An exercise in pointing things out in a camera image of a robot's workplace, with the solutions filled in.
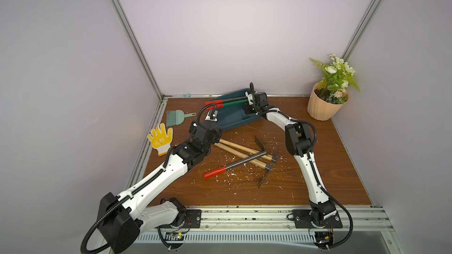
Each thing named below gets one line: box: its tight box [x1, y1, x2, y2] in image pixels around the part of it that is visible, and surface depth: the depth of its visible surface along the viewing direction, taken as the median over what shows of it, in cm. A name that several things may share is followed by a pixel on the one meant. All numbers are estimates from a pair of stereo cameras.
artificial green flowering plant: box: [309, 53, 361, 105], surface depth 96 cm
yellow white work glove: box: [147, 122, 174, 156], surface depth 102 cm
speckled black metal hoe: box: [204, 96, 248, 106], surface depth 112 cm
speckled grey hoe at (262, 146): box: [203, 135, 268, 179], surface depth 87 cm
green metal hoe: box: [205, 99, 248, 111], surface depth 110 cm
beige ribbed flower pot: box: [307, 81, 350, 122], surface depth 99 cm
